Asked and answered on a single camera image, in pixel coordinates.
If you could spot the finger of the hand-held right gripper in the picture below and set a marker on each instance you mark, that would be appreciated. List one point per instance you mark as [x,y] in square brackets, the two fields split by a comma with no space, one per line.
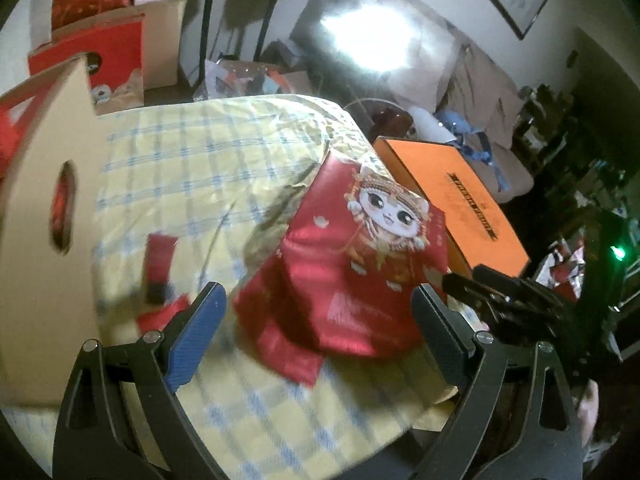
[510,282]
[470,292]

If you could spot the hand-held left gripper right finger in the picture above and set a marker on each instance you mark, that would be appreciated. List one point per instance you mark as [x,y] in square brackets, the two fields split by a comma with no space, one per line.
[442,335]

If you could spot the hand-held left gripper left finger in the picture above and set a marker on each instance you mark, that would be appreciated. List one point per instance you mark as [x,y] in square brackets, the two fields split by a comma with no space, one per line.
[192,345]

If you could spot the small red packet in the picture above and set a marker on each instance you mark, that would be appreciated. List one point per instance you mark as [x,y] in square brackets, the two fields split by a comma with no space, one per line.
[160,270]

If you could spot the red bag with cartoon figure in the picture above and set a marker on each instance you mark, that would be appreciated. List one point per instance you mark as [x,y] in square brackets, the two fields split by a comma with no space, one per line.
[360,270]

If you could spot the person's right hand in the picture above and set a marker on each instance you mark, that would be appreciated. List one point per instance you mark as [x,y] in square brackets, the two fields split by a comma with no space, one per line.
[595,415]

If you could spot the orange flat box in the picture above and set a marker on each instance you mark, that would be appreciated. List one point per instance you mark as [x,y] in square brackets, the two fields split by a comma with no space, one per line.
[470,195]

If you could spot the dark wooden furniture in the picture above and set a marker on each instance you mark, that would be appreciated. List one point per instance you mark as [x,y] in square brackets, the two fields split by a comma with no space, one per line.
[580,135]

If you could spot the beige sofa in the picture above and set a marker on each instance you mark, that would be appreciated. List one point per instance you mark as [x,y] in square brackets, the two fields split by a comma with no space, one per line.
[490,110]

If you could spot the white rounded object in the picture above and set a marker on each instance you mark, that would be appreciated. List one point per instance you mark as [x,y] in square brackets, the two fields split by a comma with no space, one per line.
[427,122]

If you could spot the yellow checked tablecloth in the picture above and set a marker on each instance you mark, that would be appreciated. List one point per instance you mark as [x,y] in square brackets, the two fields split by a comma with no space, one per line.
[175,160]

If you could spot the dark brown wooden object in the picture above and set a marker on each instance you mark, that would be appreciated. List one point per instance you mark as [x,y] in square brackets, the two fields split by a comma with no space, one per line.
[392,122]

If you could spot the clear plastic bag clutter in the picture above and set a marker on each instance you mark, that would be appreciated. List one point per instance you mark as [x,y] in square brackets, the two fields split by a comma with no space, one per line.
[250,77]

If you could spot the red box with oval label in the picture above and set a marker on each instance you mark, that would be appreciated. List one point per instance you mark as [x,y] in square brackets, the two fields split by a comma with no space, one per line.
[120,55]

